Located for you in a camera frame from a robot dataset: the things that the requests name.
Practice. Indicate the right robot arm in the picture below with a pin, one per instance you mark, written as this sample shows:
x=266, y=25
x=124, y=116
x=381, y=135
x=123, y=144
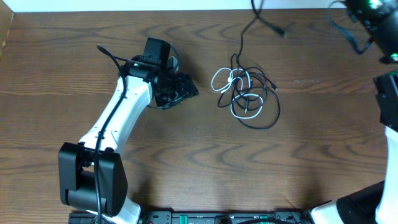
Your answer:
x=376, y=203

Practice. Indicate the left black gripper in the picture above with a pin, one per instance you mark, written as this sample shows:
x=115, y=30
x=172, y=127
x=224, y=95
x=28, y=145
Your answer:
x=186, y=89

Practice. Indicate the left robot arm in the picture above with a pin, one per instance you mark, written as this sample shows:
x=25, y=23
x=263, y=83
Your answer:
x=91, y=173

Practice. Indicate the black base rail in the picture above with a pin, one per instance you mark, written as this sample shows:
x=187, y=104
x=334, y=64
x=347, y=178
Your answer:
x=168, y=217

